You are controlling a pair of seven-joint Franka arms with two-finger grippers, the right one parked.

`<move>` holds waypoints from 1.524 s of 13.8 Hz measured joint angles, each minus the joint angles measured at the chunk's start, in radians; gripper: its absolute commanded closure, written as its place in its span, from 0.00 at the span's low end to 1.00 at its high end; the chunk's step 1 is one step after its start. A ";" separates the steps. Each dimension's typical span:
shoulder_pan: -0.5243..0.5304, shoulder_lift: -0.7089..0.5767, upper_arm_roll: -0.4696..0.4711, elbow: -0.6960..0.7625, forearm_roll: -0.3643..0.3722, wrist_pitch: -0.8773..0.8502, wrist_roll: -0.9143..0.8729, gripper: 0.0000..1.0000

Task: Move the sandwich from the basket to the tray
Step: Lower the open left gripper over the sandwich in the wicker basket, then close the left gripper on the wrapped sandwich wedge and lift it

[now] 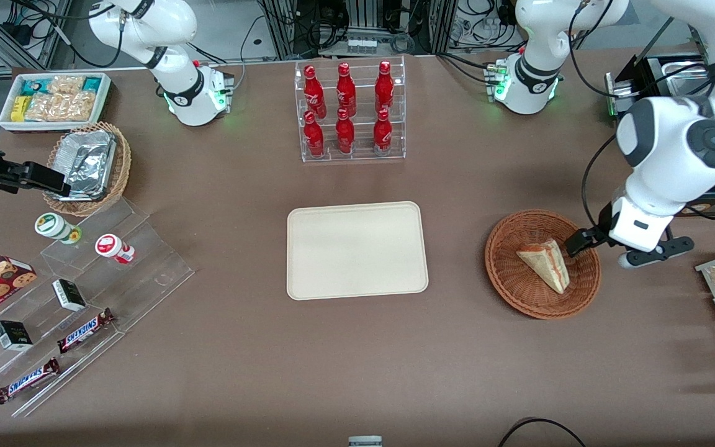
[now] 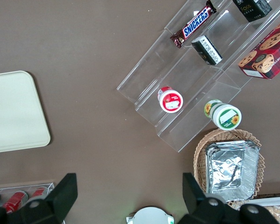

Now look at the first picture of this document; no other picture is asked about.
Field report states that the triangular sandwich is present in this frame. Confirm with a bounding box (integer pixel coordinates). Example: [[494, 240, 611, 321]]
[[515, 238, 571, 295]]

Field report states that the large clear cracker bag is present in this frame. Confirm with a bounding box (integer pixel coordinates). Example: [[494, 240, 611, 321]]
[[25, 91, 96, 123]]

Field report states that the small black carton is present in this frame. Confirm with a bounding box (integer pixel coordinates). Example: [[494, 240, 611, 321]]
[[0, 320, 34, 353], [52, 278, 88, 312]]

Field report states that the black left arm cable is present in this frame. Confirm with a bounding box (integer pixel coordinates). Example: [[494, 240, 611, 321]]
[[567, 0, 715, 234]]

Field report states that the green lid yogurt cup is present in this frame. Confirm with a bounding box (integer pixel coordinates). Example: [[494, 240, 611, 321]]
[[34, 212, 83, 245]]

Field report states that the light wicker basket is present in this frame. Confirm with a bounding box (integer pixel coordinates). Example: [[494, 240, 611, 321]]
[[42, 121, 132, 217]]

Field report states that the beige plastic tray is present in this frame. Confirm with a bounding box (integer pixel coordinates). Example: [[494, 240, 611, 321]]
[[287, 201, 429, 302]]

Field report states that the small clear cracker bag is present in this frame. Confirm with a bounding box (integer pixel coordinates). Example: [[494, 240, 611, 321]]
[[47, 74, 86, 96]]

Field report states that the aluminium frame rack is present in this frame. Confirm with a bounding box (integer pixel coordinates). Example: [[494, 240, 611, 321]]
[[258, 0, 459, 60]]

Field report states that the brown wicker basket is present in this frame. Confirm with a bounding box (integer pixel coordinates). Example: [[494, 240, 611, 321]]
[[485, 210, 602, 321]]

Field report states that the snickers chocolate bar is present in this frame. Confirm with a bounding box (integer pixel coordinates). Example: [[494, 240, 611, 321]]
[[57, 308, 116, 354], [0, 357, 61, 405]]

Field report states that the white rectangular snack bin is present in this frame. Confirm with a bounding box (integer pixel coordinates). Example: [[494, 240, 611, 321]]
[[0, 72, 112, 133]]

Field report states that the aluminium foil container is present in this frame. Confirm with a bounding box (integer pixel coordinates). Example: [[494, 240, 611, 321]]
[[47, 129, 117, 202]]

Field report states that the black food warmer appliance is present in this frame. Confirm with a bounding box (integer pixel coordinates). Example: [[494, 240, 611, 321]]
[[604, 52, 715, 219]]

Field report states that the black floor cable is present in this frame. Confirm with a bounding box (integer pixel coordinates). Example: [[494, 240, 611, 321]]
[[497, 417, 588, 447]]

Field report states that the clear acrylic stepped stand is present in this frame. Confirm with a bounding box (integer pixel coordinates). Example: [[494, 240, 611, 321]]
[[0, 197, 196, 418]]

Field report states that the clear acrylic bottle rack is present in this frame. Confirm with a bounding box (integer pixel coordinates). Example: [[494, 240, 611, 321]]
[[294, 55, 407, 164]]

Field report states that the red lid yogurt cup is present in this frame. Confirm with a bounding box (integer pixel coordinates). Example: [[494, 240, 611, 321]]
[[95, 233, 136, 265]]

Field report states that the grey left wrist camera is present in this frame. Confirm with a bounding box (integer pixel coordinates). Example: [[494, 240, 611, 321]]
[[618, 236, 695, 269]]

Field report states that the red cola bottle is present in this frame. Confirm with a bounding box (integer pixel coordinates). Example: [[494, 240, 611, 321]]
[[303, 65, 328, 120], [372, 109, 393, 156], [336, 62, 358, 117], [335, 108, 356, 155], [303, 111, 326, 158], [374, 60, 395, 115]]

